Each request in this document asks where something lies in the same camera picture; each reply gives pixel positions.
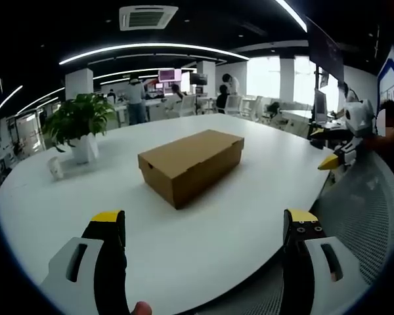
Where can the straight ceiling light strip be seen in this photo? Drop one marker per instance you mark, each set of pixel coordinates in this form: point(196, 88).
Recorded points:
point(293, 14)

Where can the pink lit monitor screen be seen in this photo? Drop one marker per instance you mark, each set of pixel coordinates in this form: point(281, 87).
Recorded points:
point(169, 75)

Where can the green potted plant white pot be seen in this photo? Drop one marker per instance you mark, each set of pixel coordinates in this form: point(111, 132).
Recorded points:
point(80, 118)

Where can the ceiling air conditioner vent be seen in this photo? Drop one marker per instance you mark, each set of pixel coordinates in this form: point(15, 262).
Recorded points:
point(147, 17)

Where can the blue and white wall poster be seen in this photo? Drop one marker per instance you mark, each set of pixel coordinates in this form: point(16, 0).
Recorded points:
point(389, 75)

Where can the person's left hand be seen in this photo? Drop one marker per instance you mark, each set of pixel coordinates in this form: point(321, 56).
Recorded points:
point(142, 309)

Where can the desk monitor on stand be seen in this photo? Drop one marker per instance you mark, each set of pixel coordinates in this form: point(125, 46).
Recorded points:
point(320, 105)

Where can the brown cardboard shoe box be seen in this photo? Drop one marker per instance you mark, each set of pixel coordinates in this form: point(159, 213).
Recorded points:
point(190, 160)

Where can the dark monitor screen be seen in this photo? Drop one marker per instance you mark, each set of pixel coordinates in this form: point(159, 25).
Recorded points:
point(198, 78)

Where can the grey mesh office chair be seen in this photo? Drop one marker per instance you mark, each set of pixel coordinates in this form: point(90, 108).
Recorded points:
point(358, 203)

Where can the dark hanging board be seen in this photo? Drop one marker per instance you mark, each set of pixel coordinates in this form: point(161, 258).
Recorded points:
point(326, 49)

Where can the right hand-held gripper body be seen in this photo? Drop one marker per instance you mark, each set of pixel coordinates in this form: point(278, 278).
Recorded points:
point(361, 118)

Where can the white office chair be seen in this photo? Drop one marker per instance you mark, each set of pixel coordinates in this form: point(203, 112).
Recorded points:
point(187, 105)
point(233, 104)
point(253, 104)

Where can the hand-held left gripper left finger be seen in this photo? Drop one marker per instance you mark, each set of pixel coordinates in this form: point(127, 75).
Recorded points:
point(109, 262)

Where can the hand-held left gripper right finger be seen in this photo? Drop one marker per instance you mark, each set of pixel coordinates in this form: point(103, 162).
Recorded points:
point(298, 269)

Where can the long curved ceiling light strip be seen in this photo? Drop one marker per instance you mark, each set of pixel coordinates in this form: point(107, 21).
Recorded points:
point(151, 47)

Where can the small white cup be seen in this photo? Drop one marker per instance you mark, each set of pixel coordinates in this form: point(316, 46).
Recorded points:
point(56, 168)

